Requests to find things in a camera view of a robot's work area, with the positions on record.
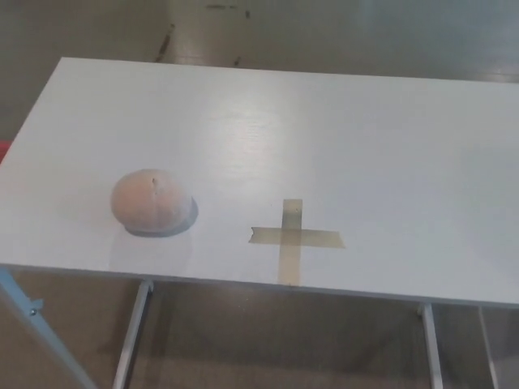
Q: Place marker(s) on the light blue metal frame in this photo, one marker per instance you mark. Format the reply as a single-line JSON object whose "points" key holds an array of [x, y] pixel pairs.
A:
{"points": [[36, 324]]}

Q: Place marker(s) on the white thick desk leg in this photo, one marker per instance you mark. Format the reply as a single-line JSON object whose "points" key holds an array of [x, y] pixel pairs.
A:
{"points": [[431, 348]]}

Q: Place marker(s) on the white thin desk leg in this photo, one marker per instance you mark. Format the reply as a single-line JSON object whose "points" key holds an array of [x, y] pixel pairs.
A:
{"points": [[490, 352]]}

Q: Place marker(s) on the pink dumpling toy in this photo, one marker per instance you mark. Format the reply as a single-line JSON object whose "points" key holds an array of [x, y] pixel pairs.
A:
{"points": [[150, 198]]}

